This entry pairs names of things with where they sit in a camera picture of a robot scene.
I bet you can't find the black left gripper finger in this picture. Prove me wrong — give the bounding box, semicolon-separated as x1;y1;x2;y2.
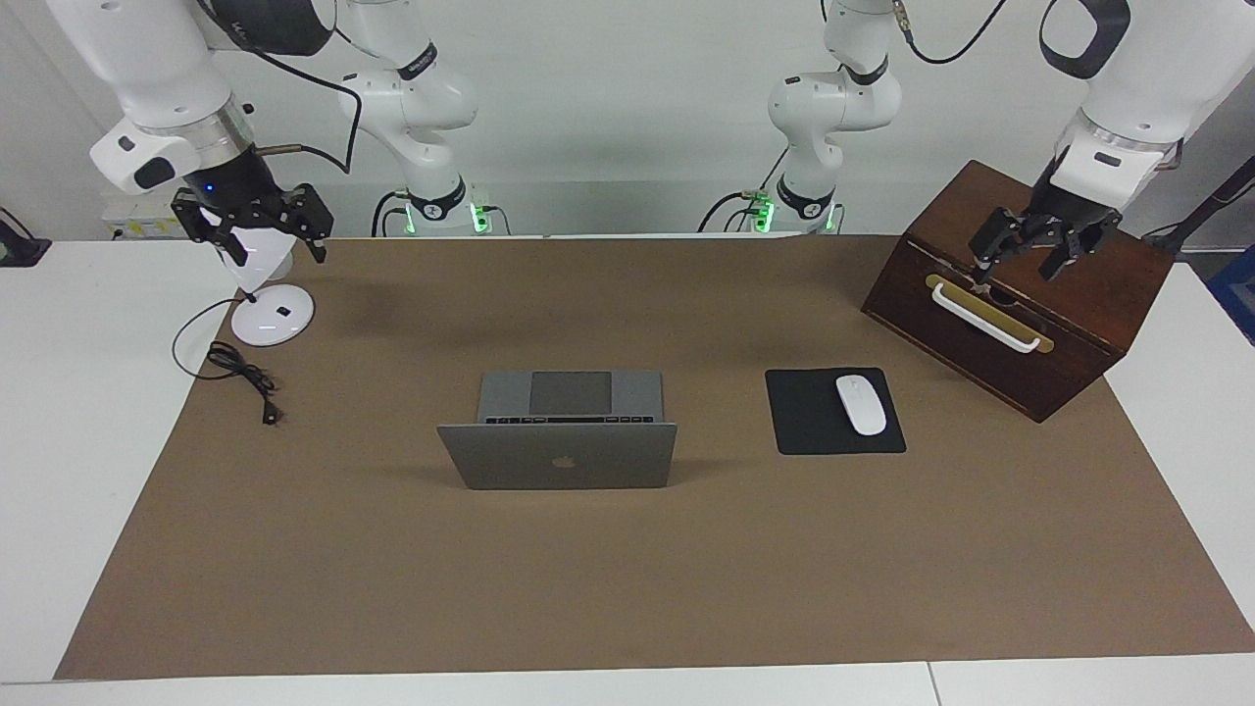
969;208;1026;285
1039;211;1124;281

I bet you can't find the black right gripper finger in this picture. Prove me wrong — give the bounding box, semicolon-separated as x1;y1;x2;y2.
284;184;334;264
172;191;246;268

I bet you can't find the silver grey laptop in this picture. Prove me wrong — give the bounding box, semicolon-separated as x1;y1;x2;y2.
436;370;679;491

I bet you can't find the white box with yellow label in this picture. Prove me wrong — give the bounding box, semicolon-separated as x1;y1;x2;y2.
103;191;187;241

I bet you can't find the dark brown wooden box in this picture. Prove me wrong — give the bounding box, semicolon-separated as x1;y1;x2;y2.
861;160;1176;424

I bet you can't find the white desk lamp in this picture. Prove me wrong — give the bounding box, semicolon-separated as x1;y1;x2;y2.
211;221;317;347

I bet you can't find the black tripod leg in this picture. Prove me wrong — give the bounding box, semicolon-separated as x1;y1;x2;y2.
1142;155;1255;254

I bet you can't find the blue crate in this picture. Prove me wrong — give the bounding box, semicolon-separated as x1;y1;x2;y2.
1208;245;1255;346

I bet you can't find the black stand foot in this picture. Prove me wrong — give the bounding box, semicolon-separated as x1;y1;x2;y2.
0;208;52;268

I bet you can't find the white computer mouse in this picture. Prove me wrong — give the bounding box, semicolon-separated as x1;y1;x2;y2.
835;375;888;437

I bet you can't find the black mouse pad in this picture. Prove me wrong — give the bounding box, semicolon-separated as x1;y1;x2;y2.
765;368;907;456

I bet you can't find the brown table mat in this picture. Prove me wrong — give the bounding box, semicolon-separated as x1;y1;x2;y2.
54;235;1255;681

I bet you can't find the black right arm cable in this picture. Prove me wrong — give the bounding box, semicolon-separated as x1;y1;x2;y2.
196;0;364;176

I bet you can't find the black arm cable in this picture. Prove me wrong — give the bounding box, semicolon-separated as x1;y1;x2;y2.
892;0;1011;66
196;0;364;176

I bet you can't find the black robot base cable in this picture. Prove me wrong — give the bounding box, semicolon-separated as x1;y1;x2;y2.
698;191;761;234
371;191;413;237

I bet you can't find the white box handle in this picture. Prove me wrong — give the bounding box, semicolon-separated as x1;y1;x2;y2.
929;282;1042;354

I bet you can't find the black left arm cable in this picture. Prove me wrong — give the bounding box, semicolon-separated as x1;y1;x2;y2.
892;0;1011;66

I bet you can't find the black lamp power cable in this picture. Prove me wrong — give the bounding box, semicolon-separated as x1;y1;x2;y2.
173;297;283;427

